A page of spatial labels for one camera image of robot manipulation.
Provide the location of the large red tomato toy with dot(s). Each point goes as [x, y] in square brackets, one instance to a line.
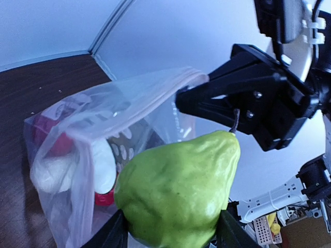
[48, 138]

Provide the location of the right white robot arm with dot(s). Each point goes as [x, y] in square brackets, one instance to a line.
[300, 36]

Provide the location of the white perforated storage basket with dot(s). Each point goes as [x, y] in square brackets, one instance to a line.
[267, 230]

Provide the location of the small red fruit toy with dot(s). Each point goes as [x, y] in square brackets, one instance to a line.
[106, 199]

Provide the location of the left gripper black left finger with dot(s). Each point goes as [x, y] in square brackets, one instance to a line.
[113, 234]

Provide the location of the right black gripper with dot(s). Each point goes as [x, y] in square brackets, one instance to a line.
[272, 100]

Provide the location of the right aluminium frame post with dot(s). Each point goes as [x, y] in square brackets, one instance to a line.
[99, 49]

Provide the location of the clear zip top bag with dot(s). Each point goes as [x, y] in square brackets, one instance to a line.
[78, 146]

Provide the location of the white eggplant toy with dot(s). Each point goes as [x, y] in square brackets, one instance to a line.
[104, 166]

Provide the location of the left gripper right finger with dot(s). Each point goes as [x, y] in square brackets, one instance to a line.
[230, 234]

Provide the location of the light green pepper toy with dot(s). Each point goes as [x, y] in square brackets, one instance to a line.
[173, 195]

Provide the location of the white cabbage toy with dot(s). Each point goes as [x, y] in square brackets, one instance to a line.
[54, 174]

